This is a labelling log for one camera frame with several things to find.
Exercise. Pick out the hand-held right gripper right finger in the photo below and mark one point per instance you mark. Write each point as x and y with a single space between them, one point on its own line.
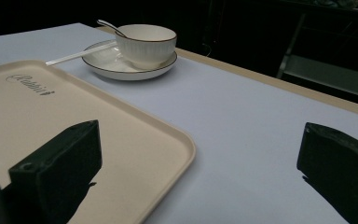
338 165

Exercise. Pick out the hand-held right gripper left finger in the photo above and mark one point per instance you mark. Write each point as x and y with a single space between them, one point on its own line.
59 165

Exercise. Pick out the beige plastic tray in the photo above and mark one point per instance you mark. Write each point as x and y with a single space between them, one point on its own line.
84 124

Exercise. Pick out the metal stand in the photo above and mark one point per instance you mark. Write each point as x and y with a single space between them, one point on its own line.
323 71

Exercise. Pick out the light blue table mat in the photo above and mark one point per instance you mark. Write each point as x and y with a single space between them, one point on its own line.
245 118

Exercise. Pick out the white chopstick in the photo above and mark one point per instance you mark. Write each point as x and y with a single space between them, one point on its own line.
77 55

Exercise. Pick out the white plate with dark rim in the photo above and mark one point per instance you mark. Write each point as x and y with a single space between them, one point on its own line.
112 62

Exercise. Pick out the white ceramic spoon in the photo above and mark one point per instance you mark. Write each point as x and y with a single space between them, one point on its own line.
108 26

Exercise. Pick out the white ribbed bowl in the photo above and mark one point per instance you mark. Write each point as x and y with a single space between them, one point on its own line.
147 43

